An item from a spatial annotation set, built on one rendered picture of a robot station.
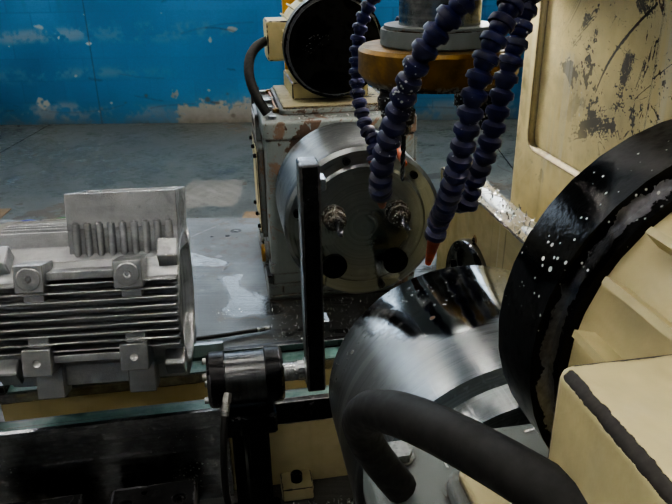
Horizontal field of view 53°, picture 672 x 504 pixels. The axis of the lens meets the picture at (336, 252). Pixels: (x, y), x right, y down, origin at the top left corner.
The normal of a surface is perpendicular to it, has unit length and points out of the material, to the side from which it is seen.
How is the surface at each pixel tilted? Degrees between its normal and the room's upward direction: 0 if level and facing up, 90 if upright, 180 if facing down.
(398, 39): 90
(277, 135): 90
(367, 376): 54
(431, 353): 28
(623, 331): 68
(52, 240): 72
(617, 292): 60
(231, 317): 0
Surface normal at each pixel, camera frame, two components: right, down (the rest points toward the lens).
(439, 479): -0.01, -0.91
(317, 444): 0.17, 0.40
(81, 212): 0.12, 0.13
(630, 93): -0.99, 0.08
